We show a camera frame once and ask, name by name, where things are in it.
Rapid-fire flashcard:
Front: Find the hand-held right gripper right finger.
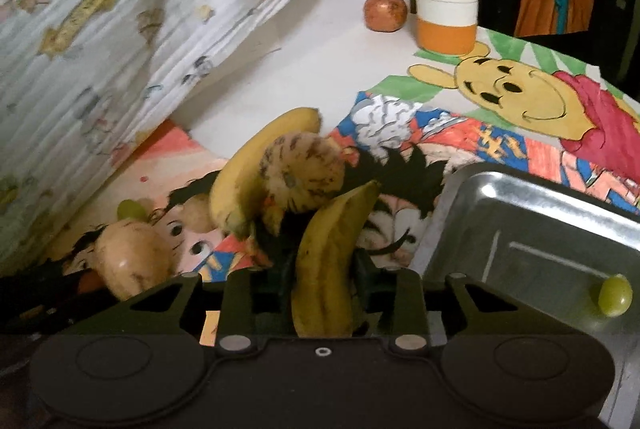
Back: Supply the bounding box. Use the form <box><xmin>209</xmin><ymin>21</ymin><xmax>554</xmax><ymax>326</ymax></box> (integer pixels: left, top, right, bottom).
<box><xmin>352</xmin><ymin>254</ymin><xmax>531</xmax><ymax>352</ymax></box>

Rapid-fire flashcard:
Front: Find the brown potato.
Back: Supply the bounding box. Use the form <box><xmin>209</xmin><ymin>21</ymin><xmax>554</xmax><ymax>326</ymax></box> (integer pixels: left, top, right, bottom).
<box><xmin>94</xmin><ymin>218</ymin><xmax>177</xmax><ymax>301</ymax></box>

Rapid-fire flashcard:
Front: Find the metal tray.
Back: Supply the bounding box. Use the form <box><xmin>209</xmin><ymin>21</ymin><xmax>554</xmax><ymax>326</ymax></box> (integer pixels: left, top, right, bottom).
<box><xmin>410</xmin><ymin>162</ymin><xmax>640</xmax><ymax>429</ymax></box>

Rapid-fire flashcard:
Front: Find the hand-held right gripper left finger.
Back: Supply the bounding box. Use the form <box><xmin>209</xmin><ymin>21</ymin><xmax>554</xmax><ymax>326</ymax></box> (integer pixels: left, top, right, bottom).
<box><xmin>118</xmin><ymin>254</ymin><xmax>296</xmax><ymax>352</ymax></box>

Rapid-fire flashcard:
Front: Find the yellow banana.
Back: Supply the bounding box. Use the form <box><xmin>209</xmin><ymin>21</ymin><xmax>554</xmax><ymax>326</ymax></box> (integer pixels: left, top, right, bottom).
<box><xmin>209</xmin><ymin>107</ymin><xmax>322</xmax><ymax>237</ymax></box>
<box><xmin>290</xmin><ymin>179</ymin><xmax>383</xmax><ymax>339</ymax></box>

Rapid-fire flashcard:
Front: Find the orange cartoon child drawing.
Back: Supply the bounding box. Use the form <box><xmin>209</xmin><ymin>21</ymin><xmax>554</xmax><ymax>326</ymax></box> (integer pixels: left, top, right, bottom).
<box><xmin>45</xmin><ymin>119</ymin><xmax>256</xmax><ymax>290</ymax></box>

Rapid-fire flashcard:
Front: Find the red apple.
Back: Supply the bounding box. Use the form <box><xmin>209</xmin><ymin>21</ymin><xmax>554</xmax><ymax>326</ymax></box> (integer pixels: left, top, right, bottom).
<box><xmin>363</xmin><ymin>0</ymin><xmax>407</xmax><ymax>32</ymax></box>

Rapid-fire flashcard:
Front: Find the green grape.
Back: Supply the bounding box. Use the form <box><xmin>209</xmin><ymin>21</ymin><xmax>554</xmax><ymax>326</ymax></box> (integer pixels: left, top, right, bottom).
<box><xmin>116</xmin><ymin>199</ymin><xmax>149</xmax><ymax>221</ymax></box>
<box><xmin>598</xmin><ymin>275</ymin><xmax>633</xmax><ymax>317</ymax></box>

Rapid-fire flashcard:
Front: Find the white and orange jar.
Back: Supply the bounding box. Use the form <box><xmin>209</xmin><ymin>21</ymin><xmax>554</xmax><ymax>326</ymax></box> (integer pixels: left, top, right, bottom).
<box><xmin>412</xmin><ymin>0</ymin><xmax>482</xmax><ymax>56</ymax></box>

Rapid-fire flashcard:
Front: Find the yellow bear drawing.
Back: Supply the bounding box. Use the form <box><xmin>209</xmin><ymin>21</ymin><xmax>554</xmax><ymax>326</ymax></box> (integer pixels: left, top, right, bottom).
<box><xmin>370</xmin><ymin>26</ymin><xmax>640</xmax><ymax>215</ymax></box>

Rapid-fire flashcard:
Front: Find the white printed cloth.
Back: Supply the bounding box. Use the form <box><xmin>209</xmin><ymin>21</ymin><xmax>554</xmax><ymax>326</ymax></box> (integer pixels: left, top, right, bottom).
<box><xmin>0</xmin><ymin>0</ymin><xmax>331</xmax><ymax>260</ymax></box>

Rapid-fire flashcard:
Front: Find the brown striped yellow melon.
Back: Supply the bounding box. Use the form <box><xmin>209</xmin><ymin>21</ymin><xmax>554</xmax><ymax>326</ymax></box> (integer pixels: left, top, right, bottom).
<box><xmin>257</xmin><ymin>132</ymin><xmax>347</xmax><ymax>235</ymax></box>

